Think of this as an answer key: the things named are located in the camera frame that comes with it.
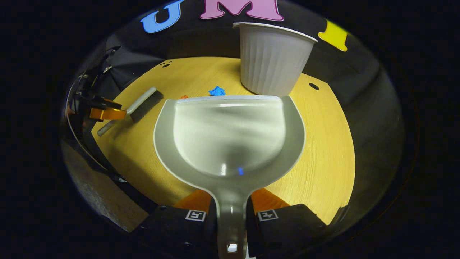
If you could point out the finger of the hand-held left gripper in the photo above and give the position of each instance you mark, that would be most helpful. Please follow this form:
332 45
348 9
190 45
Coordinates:
107 114
100 102

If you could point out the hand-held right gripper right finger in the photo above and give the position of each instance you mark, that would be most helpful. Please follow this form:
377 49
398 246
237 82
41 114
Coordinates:
291 230

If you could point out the white ribbed cup garbage bin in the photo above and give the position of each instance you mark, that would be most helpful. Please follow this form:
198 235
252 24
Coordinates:
269 61

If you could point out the grey plastic dustpan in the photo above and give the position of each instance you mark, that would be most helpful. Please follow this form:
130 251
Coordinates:
230 136

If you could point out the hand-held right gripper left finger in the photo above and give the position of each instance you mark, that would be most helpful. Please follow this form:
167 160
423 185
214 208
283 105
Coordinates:
172 230

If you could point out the blue trash piece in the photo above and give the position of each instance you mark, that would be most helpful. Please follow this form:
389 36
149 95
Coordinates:
217 91

